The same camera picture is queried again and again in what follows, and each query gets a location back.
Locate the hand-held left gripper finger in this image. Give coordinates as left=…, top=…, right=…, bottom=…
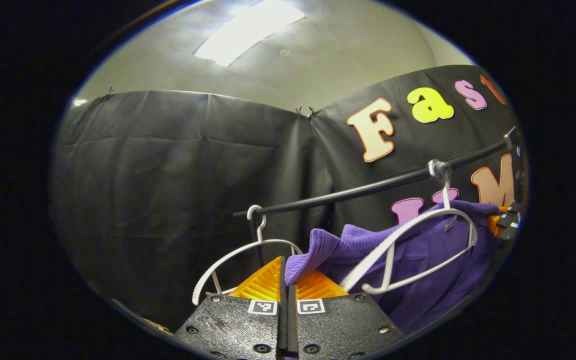
left=173, top=255, right=289, bottom=360
left=287, top=269, right=405, bottom=360

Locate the white plastic clothes hanger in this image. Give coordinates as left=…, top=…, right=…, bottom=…
left=191, top=204, right=305, bottom=307
left=339, top=159, right=479, bottom=296

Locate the purple shirt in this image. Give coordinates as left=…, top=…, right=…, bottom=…
left=284, top=200, right=506, bottom=335

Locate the black clothes rack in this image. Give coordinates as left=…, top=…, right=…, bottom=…
left=232, top=126, right=528, bottom=271

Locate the ceiling light panel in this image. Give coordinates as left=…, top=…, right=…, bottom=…
left=193, top=0, right=308, bottom=68

